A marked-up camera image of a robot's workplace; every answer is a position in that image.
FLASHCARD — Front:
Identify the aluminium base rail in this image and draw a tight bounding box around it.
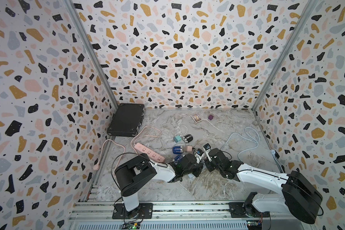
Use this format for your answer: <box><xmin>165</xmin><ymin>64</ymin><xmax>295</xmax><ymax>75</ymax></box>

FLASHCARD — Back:
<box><xmin>68</xmin><ymin>201</ymin><xmax>315</xmax><ymax>230</ymax></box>

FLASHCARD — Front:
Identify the pink charger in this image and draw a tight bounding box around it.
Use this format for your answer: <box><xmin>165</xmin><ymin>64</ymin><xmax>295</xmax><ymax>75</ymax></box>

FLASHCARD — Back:
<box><xmin>185</xmin><ymin>146</ymin><xmax>193</xmax><ymax>153</ymax></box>

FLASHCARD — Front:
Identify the pink power strip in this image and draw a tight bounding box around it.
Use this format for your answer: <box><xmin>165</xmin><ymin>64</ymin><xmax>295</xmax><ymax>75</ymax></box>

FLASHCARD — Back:
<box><xmin>134</xmin><ymin>143</ymin><xmax>165</xmax><ymax>163</ymax></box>

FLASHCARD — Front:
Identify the black briefcase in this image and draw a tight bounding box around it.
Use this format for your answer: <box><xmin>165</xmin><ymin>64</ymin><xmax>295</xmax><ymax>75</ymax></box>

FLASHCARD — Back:
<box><xmin>107</xmin><ymin>103</ymin><xmax>145</xmax><ymax>137</ymax></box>

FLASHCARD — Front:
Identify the blue shaver with white stripes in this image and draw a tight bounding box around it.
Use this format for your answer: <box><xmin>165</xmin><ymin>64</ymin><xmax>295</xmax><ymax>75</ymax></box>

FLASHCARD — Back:
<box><xmin>172</xmin><ymin>146</ymin><xmax>185</xmax><ymax>155</ymax></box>

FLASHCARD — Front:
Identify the grey-blue power strip cable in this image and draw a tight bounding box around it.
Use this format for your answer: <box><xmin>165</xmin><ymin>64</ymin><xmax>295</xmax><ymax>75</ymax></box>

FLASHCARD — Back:
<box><xmin>219</xmin><ymin>126</ymin><xmax>261</xmax><ymax>162</ymax></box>

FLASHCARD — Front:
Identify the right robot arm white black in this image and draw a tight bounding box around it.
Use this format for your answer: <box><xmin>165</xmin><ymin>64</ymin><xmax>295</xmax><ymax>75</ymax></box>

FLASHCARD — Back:
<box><xmin>205</xmin><ymin>148</ymin><xmax>323</xmax><ymax>224</ymax></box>

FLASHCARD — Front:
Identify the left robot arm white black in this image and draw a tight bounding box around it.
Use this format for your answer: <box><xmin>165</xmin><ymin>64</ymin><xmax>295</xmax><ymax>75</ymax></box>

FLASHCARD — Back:
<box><xmin>112</xmin><ymin>153</ymin><xmax>203</xmax><ymax>219</ymax></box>

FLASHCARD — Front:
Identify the card box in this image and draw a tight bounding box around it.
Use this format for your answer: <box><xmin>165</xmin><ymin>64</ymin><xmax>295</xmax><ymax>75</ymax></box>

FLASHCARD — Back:
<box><xmin>191</xmin><ymin>113</ymin><xmax>202</xmax><ymax>123</ymax></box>

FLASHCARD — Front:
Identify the teal USB charger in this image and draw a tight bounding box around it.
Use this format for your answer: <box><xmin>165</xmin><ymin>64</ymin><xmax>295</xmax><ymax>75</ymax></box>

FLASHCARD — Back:
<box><xmin>173</xmin><ymin>135</ymin><xmax>182</xmax><ymax>143</ymax></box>

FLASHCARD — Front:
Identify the pink power strip cable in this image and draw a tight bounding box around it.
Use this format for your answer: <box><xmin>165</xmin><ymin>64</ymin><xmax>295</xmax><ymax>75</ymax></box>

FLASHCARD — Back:
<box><xmin>93</xmin><ymin>125</ymin><xmax>162</xmax><ymax>170</ymax></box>

